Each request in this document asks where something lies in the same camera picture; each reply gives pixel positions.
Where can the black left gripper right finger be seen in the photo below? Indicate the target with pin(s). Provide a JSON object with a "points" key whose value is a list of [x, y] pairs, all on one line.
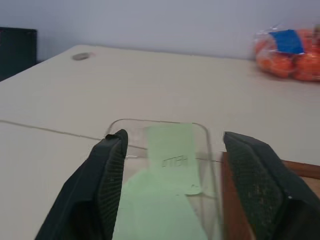
{"points": [[270, 200]]}

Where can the clear plastic box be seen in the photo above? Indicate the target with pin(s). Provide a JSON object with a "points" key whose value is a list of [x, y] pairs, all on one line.
{"points": [[133, 140]]}

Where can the wood framed cork board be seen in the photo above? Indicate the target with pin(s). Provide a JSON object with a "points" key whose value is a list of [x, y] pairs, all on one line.
{"points": [[230, 190]]}

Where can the plastic bag of orange fruit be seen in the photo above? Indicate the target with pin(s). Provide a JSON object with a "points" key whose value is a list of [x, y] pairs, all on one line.
{"points": [[280, 65]]}

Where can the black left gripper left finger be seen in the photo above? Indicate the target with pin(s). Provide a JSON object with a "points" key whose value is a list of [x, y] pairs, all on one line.
{"points": [[87, 195]]}

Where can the dark grey chair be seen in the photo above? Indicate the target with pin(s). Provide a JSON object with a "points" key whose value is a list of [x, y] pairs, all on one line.
{"points": [[15, 50]]}

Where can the green paper label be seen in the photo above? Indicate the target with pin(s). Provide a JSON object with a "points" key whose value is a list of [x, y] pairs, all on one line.
{"points": [[155, 212]]}

